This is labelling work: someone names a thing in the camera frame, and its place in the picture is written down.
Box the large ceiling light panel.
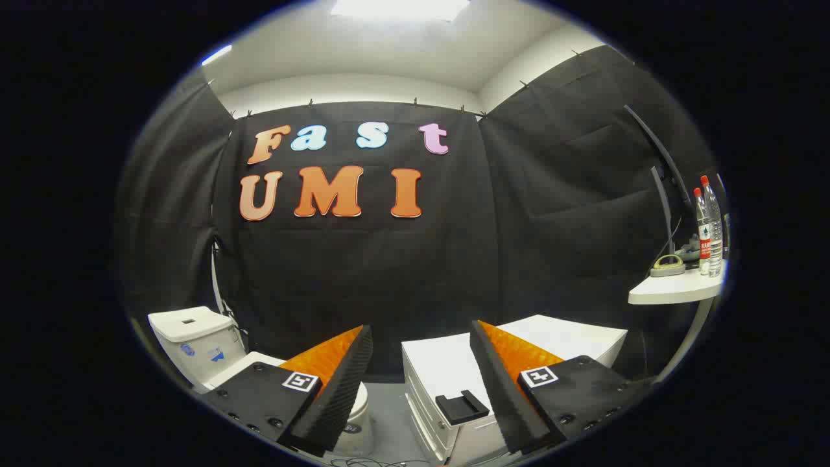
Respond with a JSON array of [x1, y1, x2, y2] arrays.
[[330, 0, 471, 23]]

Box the black floor cables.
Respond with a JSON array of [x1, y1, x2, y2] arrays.
[[323, 457, 430, 467]]

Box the black holder block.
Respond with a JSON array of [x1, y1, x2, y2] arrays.
[[434, 389, 491, 427]]

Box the black backdrop cloth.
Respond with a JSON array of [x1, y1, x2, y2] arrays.
[[117, 45, 728, 390]]

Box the clear bottle with red label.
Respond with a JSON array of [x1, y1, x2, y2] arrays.
[[693, 187, 713, 276]]

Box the white round-edged table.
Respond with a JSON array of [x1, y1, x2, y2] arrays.
[[628, 261, 728, 385]]

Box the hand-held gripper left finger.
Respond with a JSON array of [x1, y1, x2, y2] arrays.
[[201, 325, 375, 458]]

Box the short black curved bar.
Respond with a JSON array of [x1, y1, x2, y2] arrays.
[[650, 165, 676, 260]]

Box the tall clear bottle red cap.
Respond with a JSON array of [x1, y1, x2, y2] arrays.
[[700, 175, 724, 279]]

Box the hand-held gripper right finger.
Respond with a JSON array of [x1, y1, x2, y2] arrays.
[[469, 319, 650, 455]]

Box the long black curved bar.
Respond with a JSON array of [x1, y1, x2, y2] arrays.
[[623, 104, 696, 210]]

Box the white drawer cabinet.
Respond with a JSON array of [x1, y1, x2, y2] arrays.
[[401, 315, 628, 467]]

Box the white toilet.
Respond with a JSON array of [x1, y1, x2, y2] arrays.
[[148, 306, 375, 457]]

